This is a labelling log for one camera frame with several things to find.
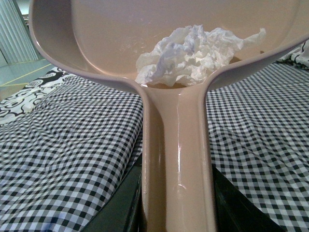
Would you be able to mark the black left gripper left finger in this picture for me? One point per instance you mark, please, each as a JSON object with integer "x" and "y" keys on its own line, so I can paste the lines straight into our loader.
{"x": 121, "y": 212}

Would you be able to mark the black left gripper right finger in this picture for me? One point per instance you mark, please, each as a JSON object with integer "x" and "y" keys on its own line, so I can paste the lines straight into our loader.
{"x": 235, "y": 213}

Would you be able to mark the white tissue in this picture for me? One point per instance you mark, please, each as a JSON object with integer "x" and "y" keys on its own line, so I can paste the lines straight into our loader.
{"x": 190, "y": 55}

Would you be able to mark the beige plastic dustpan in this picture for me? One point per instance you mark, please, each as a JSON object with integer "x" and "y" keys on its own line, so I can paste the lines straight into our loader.
{"x": 101, "y": 41}

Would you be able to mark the black white checkered cloth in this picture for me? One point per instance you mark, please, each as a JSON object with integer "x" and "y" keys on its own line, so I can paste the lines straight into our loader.
{"x": 63, "y": 161}

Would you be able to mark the black white patterned cloth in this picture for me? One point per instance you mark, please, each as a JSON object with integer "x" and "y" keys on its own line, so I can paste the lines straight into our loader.
{"x": 25, "y": 100}

